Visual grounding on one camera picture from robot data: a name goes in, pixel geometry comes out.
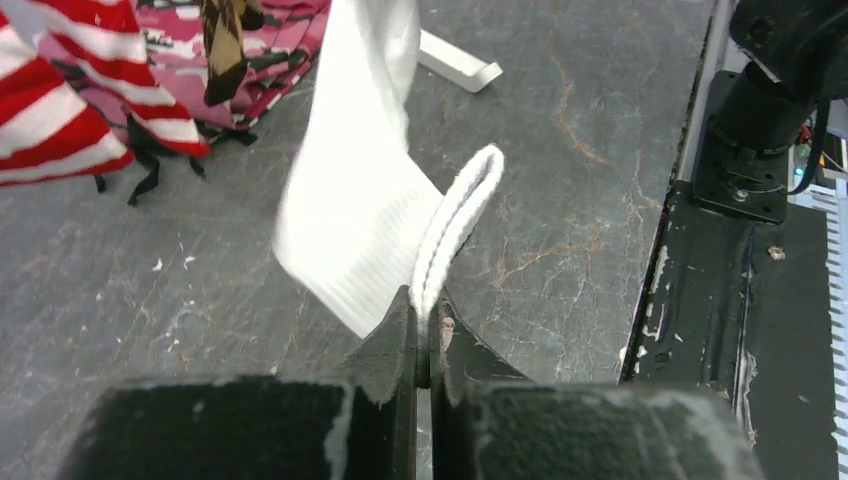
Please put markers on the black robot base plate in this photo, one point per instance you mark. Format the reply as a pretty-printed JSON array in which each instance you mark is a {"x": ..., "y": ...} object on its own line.
[{"x": 757, "y": 314}]

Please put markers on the pink camouflage garment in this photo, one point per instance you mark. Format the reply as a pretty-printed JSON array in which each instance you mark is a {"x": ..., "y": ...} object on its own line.
[{"x": 277, "y": 55}]

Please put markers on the red white striped sock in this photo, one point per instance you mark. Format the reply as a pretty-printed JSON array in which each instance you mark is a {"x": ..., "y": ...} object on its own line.
[{"x": 107, "y": 43}]

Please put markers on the metal clothes rack frame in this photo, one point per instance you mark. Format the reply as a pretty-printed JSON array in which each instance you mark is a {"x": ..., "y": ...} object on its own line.
[{"x": 455, "y": 64}]

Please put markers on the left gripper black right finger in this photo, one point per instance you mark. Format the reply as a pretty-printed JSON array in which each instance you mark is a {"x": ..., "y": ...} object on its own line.
[{"x": 490, "y": 421}]

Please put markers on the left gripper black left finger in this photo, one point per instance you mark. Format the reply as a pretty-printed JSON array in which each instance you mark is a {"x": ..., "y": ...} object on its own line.
[{"x": 356, "y": 420}]

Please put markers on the white sock black stripes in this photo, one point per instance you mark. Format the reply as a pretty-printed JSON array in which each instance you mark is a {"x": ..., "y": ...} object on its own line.
[{"x": 358, "y": 218}]

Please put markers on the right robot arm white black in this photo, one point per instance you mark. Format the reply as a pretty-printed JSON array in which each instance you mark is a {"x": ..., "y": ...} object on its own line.
[{"x": 765, "y": 126}]

